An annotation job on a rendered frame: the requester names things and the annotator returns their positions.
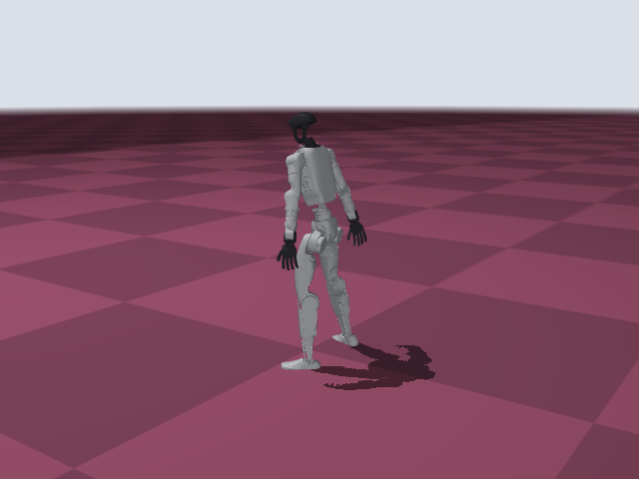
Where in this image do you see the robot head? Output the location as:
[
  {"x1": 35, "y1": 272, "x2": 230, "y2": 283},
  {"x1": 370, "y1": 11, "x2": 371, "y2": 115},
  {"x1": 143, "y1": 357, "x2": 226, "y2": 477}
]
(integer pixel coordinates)
[{"x1": 289, "y1": 112, "x2": 320, "y2": 148}]

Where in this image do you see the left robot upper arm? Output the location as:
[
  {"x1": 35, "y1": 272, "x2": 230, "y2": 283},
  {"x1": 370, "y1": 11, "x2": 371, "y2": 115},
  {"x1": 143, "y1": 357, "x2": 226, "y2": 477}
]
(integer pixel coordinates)
[{"x1": 284, "y1": 152, "x2": 306, "y2": 202}]

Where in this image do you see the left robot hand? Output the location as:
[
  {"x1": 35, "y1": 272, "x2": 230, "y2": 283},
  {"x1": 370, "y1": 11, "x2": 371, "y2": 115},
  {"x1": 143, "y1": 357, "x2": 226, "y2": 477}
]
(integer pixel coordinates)
[{"x1": 277, "y1": 231, "x2": 299, "y2": 270}]

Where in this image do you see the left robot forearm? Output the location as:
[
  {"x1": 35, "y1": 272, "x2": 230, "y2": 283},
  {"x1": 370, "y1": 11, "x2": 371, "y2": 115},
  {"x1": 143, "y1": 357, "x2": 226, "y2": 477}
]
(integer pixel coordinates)
[{"x1": 285, "y1": 191, "x2": 300, "y2": 240}]

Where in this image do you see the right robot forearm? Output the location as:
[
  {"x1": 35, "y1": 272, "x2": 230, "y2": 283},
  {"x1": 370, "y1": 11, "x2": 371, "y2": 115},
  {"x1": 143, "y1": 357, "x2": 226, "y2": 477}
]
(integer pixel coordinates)
[{"x1": 338, "y1": 184, "x2": 356, "y2": 220}]

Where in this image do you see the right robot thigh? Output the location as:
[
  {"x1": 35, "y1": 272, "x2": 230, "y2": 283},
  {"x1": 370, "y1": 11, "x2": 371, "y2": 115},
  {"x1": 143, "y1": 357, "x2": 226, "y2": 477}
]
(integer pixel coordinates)
[{"x1": 319, "y1": 227, "x2": 344, "y2": 295}]

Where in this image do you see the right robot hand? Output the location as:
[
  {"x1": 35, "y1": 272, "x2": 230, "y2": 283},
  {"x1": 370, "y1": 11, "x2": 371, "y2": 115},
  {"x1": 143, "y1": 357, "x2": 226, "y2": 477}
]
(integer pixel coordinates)
[{"x1": 346, "y1": 211, "x2": 366, "y2": 246}]

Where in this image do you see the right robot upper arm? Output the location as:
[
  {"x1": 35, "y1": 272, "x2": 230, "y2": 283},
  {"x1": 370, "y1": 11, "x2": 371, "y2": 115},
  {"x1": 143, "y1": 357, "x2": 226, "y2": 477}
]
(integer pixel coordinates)
[{"x1": 328, "y1": 149, "x2": 346, "y2": 194}]

